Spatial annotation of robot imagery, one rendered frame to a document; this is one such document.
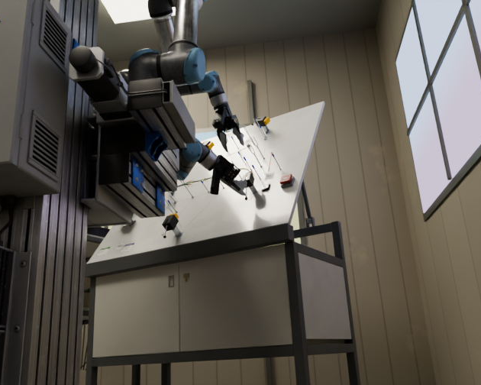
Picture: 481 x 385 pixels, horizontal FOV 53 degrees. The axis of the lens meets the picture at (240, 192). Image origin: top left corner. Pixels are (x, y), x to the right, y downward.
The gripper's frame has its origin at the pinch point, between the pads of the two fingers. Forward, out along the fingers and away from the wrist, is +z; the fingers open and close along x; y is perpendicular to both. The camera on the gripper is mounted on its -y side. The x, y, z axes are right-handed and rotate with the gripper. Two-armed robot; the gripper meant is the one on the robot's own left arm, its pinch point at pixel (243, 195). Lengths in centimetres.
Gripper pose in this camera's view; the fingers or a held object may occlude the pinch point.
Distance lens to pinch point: 214.8
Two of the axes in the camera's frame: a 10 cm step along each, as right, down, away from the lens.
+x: -3.5, -0.5, 9.4
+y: 5.9, -7.9, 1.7
